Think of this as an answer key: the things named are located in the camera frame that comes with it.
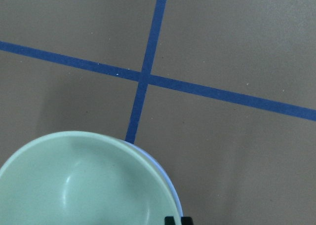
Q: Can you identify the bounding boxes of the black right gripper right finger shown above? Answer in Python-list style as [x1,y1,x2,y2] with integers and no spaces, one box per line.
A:
[181,216,193,225]

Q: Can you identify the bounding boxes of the blue bowl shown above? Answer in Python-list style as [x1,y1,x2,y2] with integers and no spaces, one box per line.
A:
[119,140,183,217]

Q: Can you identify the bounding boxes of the green bowl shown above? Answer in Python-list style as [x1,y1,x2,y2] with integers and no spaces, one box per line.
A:
[0,131,181,225]

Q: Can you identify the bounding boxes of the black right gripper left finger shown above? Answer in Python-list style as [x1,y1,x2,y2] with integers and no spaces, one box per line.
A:
[164,216,175,225]

